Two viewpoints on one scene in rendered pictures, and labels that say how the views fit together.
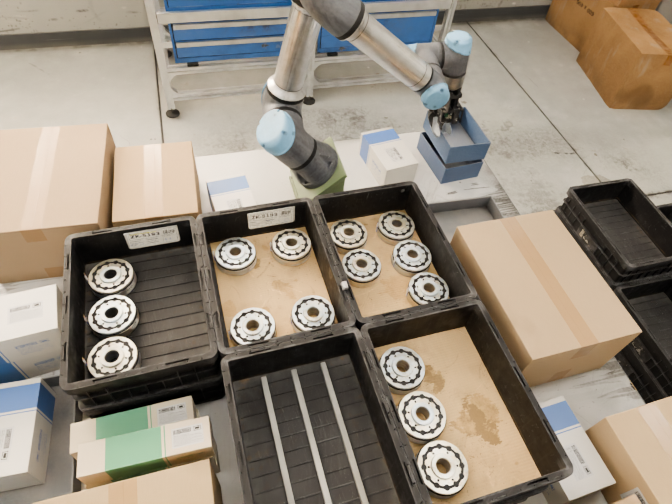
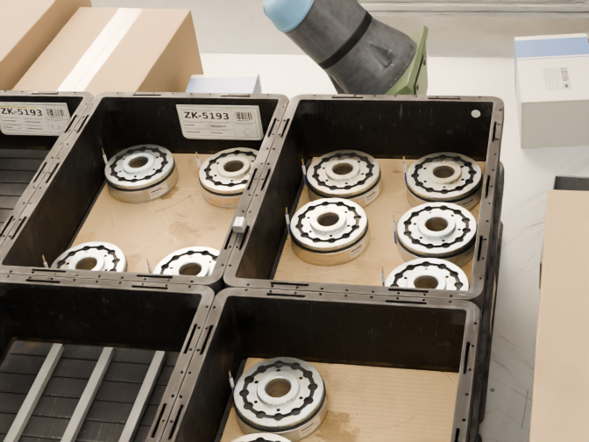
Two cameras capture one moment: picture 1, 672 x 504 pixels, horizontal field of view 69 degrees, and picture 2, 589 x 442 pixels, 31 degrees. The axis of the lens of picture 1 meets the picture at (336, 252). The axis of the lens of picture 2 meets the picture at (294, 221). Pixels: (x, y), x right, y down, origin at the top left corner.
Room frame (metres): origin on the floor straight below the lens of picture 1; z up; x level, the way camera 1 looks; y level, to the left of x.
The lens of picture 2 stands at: (-0.09, -0.74, 1.76)
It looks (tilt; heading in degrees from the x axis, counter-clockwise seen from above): 39 degrees down; 41
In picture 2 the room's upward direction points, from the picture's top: 9 degrees counter-clockwise
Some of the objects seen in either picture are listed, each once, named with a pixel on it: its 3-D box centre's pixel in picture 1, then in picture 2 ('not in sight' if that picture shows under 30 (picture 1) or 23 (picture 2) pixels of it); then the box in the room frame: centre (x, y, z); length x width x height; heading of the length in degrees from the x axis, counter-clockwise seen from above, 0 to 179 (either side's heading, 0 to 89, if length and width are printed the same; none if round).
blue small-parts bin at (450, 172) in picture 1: (448, 154); not in sight; (1.40, -0.35, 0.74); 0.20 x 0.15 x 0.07; 25
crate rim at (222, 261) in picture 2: (271, 268); (152, 182); (0.68, 0.15, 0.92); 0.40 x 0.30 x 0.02; 23
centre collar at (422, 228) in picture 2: (412, 254); (436, 225); (0.82, -0.20, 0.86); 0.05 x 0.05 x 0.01
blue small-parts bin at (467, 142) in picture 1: (455, 134); not in sight; (1.41, -0.36, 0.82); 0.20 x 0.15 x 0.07; 22
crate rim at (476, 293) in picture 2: (389, 246); (374, 189); (0.79, -0.13, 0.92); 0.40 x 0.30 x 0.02; 23
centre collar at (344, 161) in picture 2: (348, 232); (343, 169); (0.87, -0.03, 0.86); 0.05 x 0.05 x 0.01
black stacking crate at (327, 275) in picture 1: (271, 281); (159, 212); (0.68, 0.15, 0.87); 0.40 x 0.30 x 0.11; 23
